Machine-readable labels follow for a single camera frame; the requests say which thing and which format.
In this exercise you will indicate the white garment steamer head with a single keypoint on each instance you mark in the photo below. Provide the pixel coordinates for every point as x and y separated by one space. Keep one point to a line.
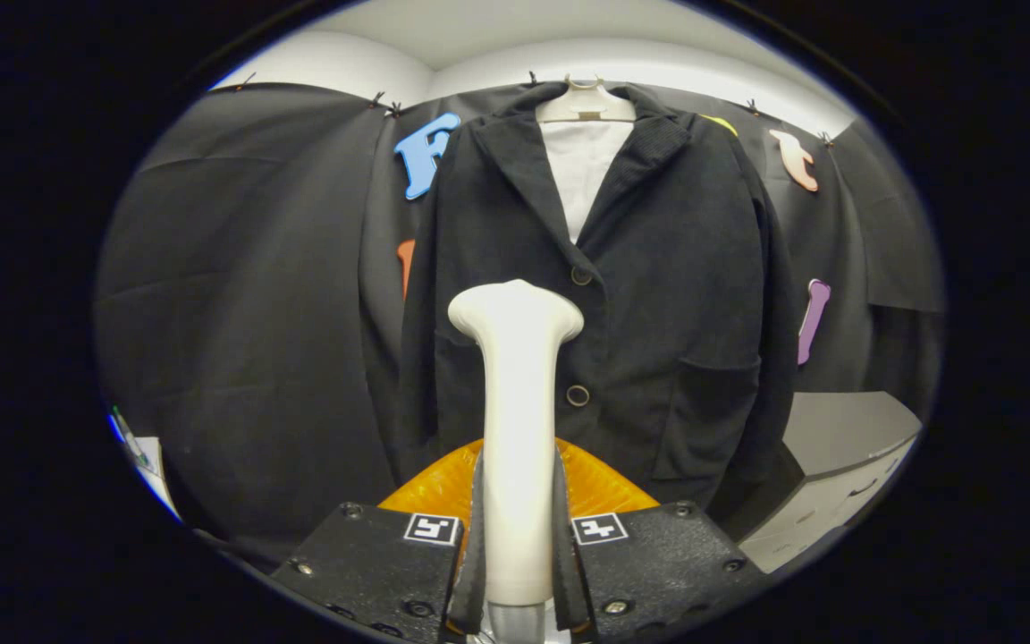
515 402

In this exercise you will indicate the white shirt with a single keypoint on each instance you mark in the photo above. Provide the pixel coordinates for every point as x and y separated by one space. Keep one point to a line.
582 170

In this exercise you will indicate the black jacket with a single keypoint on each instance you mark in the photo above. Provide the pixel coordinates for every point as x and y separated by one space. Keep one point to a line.
676 268

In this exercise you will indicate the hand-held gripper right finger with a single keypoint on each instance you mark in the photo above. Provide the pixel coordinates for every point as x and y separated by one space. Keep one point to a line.
569 581

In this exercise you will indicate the black backdrop cloth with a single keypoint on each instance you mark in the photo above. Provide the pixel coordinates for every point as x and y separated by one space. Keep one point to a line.
238 313

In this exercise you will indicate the white paper sheet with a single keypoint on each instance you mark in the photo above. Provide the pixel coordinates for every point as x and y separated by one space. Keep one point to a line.
153 465

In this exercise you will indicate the grey cabinet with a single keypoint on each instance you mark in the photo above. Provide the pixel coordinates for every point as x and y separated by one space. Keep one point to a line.
846 420

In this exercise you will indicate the cream plastic hanger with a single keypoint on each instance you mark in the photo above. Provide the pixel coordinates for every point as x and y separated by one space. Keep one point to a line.
586 105

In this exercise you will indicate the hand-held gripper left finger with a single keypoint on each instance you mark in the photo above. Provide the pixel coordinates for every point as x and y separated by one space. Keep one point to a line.
468 581

